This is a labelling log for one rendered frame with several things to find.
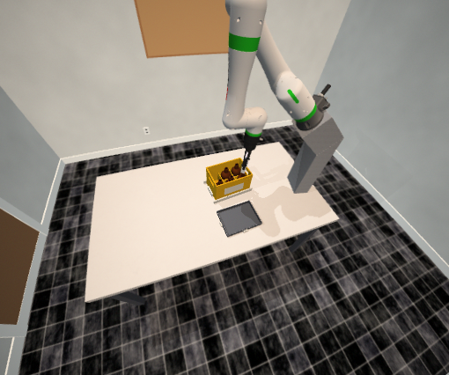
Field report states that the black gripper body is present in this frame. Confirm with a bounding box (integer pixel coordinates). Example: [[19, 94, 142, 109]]
[[244, 142, 257, 156]]

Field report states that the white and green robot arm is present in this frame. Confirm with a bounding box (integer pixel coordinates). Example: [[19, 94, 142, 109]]
[[222, 0, 331, 144]]

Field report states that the yellow divided crate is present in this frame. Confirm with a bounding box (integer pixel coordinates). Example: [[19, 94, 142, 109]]
[[206, 159, 250, 200]]

